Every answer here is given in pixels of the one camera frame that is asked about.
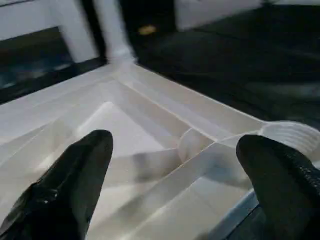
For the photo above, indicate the white plastic table top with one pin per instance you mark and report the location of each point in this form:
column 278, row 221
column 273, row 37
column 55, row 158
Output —
column 150, row 112

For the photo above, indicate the small yellow label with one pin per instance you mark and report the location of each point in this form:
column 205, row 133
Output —
column 146, row 30

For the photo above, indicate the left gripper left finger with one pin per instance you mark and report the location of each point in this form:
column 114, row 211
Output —
column 65, row 190

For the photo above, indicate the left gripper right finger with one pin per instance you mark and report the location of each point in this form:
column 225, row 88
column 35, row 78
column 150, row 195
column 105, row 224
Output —
column 285, row 185

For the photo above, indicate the white cabinet with glass doors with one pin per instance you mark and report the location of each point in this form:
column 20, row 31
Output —
column 75, row 37

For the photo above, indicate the black work mat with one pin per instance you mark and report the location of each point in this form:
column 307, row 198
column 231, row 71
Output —
column 237, row 70

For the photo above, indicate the white plastic table leg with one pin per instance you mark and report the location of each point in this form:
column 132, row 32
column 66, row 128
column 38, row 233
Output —
column 112, row 30

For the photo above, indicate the black cabinet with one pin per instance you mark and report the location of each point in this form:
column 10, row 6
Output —
column 150, row 12

